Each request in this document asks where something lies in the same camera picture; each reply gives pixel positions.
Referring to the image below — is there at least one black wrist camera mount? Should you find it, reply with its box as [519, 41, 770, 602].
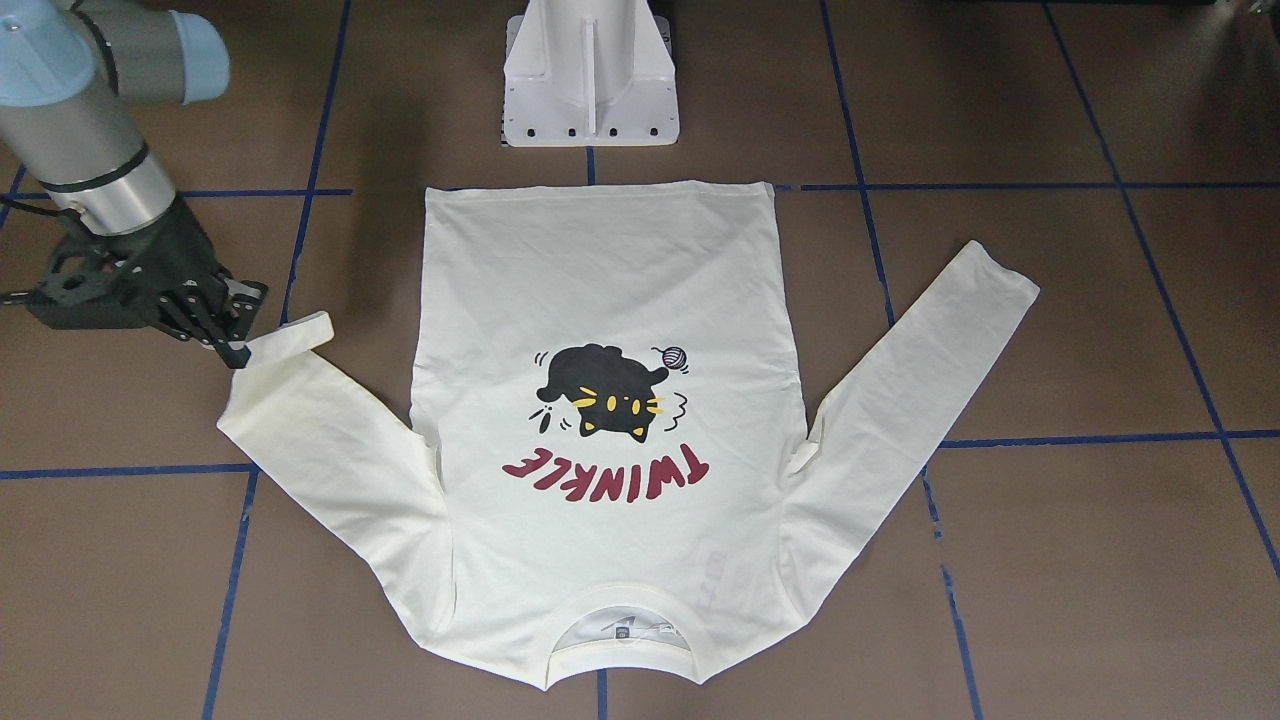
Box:
[3, 237, 106, 331]

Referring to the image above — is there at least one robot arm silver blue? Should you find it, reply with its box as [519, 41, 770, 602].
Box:
[1, 1, 268, 369]

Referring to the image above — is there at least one cream long sleeve cat shirt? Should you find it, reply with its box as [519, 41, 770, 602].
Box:
[218, 181, 1039, 691]

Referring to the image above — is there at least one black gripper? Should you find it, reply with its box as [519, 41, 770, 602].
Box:
[55, 200, 269, 369]

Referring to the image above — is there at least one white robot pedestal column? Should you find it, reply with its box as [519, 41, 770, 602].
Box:
[500, 1, 681, 149]

